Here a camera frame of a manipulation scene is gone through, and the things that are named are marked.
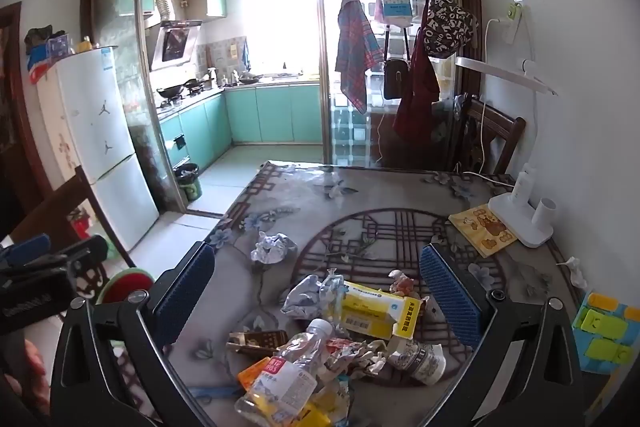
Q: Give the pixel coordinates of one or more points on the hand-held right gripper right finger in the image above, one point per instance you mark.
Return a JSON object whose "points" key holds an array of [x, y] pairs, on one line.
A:
{"points": [[450, 299]]}

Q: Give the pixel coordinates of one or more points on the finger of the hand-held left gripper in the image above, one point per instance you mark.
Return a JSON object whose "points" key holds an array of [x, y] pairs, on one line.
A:
{"points": [[25, 248], [82, 252]]}

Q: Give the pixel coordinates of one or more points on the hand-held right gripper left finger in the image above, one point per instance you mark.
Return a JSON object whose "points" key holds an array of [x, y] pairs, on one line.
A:
{"points": [[184, 294]]}

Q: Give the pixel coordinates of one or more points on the red green waste basket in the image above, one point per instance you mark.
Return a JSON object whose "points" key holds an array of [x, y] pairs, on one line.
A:
{"points": [[122, 282]]}

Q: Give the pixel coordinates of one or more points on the patterned paper cup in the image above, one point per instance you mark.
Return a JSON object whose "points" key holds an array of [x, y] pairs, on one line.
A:
{"points": [[419, 361]]}

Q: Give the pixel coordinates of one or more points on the blue-grey paper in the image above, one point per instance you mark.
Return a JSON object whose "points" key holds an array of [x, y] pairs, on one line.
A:
{"points": [[307, 294]]}

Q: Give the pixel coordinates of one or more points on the black shoulder bag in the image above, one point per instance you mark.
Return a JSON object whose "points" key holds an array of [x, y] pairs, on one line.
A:
{"points": [[396, 79]]}

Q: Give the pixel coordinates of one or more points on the black kitchen trash bin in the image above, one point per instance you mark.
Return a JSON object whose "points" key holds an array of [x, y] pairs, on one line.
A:
{"points": [[188, 184]]}

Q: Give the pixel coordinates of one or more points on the person's left hand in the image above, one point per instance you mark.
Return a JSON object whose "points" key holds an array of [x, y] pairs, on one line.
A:
{"points": [[36, 364]]}

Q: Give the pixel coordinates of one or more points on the red bottle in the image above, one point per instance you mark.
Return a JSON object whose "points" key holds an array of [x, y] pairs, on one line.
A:
{"points": [[82, 226]]}

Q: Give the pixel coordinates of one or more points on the reddish snack wrapper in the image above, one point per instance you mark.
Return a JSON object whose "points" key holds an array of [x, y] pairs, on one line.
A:
{"points": [[402, 282]]}

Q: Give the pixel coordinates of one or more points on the carved dark wooden chair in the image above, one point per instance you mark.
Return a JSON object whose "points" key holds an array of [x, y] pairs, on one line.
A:
{"points": [[86, 193]]}

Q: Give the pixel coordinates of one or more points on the yellow cartoon book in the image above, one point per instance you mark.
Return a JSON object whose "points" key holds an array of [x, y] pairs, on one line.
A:
{"points": [[484, 229]]}

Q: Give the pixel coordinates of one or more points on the yellow medicine box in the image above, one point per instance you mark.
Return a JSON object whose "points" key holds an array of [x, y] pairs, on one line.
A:
{"points": [[372, 309]]}

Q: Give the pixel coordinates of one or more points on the brown cigarette box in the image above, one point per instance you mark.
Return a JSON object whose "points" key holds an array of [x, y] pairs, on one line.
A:
{"points": [[260, 341]]}

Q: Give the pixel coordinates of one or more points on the crumpled white paper ball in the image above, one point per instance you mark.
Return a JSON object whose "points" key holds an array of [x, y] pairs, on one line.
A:
{"points": [[272, 247]]}

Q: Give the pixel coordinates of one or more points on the white desk lamp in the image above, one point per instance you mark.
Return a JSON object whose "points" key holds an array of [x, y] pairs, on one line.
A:
{"points": [[520, 222]]}

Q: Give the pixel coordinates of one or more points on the orange packet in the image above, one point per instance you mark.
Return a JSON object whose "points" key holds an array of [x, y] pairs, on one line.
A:
{"points": [[251, 374]]}

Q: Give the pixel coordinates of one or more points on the crumpled printed wrapper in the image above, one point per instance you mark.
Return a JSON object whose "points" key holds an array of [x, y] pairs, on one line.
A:
{"points": [[357, 357]]}

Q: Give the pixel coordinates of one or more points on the small white tissue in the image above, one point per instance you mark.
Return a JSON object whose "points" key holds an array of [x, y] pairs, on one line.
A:
{"points": [[574, 271]]}

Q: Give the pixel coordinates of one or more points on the clear plastic bottle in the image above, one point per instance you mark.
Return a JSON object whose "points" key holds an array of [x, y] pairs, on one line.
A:
{"points": [[287, 372]]}

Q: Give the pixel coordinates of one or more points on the white refrigerator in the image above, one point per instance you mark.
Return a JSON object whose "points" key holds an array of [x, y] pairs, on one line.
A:
{"points": [[100, 122]]}

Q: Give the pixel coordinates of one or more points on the dark wooden cabinet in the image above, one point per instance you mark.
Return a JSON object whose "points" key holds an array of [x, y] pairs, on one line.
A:
{"points": [[10, 107]]}

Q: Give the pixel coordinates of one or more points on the floral table cover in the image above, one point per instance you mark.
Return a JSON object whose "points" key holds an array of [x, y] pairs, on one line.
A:
{"points": [[300, 207]]}

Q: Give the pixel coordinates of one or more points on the blue green yellow toy board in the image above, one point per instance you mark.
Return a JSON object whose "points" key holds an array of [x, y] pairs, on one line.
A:
{"points": [[602, 332]]}

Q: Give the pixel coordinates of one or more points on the yellow snack packet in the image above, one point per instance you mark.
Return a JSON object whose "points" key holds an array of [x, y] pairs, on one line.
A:
{"points": [[320, 414]]}

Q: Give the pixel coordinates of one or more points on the red blue carton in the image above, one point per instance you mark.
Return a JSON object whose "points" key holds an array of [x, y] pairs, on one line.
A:
{"points": [[40, 67]]}

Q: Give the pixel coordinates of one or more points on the black wok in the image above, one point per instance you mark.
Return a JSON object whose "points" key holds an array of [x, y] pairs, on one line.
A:
{"points": [[170, 92], [191, 84]]}

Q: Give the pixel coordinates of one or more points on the dark red hanging garment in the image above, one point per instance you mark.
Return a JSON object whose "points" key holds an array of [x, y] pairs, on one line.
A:
{"points": [[417, 107]]}

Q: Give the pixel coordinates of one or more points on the teal kitchen base cabinets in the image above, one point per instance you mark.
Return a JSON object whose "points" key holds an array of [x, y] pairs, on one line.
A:
{"points": [[270, 112]]}

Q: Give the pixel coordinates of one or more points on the black bag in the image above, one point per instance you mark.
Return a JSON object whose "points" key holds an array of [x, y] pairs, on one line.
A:
{"points": [[42, 37]]}

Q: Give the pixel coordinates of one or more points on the silver range hood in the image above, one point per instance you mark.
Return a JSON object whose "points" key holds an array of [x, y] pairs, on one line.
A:
{"points": [[175, 44]]}

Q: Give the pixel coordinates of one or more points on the frosted glass door panel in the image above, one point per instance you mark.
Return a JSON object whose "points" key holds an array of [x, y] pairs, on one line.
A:
{"points": [[125, 7]]}

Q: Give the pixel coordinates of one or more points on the plaid hanging towel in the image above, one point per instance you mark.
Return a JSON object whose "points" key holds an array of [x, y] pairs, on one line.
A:
{"points": [[356, 57]]}

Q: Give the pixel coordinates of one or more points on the letter print fabric bag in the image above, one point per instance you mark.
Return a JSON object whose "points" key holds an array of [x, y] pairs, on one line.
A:
{"points": [[450, 27]]}

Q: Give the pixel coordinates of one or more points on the white power strip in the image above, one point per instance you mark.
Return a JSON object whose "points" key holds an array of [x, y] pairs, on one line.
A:
{"points": [[514, 27]]}

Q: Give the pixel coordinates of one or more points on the silver exhaust duct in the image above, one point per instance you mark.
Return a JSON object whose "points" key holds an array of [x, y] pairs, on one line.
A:
{"points": [[163, 6]]}

